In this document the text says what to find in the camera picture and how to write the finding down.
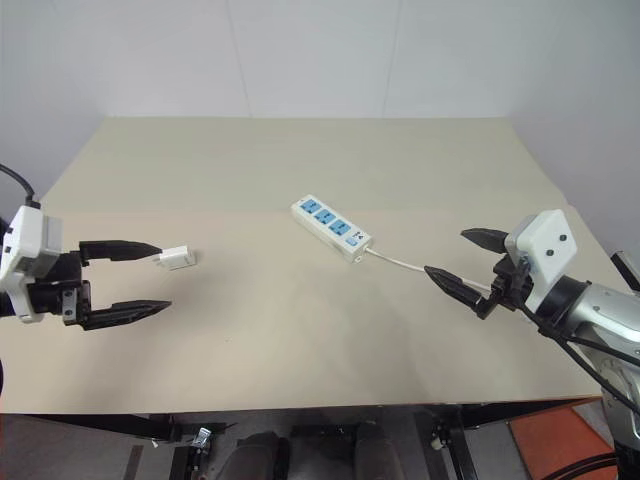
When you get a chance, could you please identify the white power strip cable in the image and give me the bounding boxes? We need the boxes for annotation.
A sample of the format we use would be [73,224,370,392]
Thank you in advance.
[363,245,494,295]

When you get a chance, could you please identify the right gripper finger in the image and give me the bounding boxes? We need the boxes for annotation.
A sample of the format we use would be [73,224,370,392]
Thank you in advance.
[423,265,495,312]
[460,227,512,257]

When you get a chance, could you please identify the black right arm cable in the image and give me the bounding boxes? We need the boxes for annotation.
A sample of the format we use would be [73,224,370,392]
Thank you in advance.
[519,302,640,416]

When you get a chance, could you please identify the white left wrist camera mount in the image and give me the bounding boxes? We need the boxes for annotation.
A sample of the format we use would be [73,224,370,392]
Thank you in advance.
[0,202,66,324]

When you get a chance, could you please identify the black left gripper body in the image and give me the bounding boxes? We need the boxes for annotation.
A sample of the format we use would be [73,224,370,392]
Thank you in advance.
[27,248,95,331]

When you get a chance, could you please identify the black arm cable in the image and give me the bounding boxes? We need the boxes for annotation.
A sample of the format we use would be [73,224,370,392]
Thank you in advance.
[519,302,640,416]
[0,163,40,209]

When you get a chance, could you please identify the black metal bar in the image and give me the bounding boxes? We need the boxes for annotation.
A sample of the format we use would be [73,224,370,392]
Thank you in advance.
[610,250,640,292]

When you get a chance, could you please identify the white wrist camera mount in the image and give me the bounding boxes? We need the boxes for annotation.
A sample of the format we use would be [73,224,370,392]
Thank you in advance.
[0,202,66,324]
[503,209,579,315]

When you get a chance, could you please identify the black table frame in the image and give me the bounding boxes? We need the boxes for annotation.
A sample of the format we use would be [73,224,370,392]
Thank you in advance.
[0,396,607,480]

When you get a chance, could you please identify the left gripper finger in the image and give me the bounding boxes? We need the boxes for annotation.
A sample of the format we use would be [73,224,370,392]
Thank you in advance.
[78,239,164,266]
[81,298,174,333]

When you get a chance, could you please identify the orange floor mat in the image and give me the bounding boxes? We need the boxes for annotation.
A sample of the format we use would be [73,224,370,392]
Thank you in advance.
[506,403,622,480]

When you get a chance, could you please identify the white plug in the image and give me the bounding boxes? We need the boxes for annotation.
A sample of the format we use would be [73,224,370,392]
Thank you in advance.
[153,244,198,271]

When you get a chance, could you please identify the white power strip blue sockets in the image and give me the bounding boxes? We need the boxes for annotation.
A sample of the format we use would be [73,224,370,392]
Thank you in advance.
[291,194,374,265]

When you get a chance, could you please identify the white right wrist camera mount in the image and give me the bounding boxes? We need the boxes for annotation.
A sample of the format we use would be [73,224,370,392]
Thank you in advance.
[503,209,579,315]

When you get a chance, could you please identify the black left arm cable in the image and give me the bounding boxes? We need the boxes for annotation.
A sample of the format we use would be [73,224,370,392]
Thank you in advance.
[0,163,40,209]

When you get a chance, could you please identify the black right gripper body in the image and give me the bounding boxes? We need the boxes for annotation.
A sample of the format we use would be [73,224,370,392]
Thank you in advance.
[474,252,539,321]

